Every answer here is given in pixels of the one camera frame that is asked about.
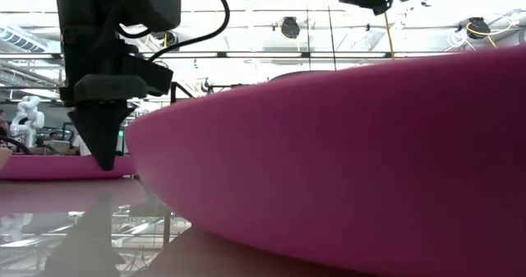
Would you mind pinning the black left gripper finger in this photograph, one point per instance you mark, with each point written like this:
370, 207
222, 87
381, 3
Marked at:
102, 133

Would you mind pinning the purple plate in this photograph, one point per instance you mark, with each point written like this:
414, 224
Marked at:
49, 168

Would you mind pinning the peach plate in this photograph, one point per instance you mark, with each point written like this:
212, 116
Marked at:
4, 158

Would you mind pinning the pink plate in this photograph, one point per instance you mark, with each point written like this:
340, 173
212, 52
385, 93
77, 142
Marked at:
328, 166

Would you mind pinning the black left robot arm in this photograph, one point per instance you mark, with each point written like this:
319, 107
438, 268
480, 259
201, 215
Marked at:
78, 6

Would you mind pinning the person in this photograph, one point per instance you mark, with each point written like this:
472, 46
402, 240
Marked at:
81, 145
3, 125

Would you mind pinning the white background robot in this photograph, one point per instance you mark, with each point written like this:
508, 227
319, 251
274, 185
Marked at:
26, 121

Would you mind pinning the long ceiling light strip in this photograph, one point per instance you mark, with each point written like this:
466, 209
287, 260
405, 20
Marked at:
263, 55

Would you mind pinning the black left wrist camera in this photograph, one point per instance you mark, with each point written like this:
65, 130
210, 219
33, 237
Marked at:
152, 6

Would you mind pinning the white ceiling air duct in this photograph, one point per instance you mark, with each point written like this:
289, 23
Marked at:
20, 38

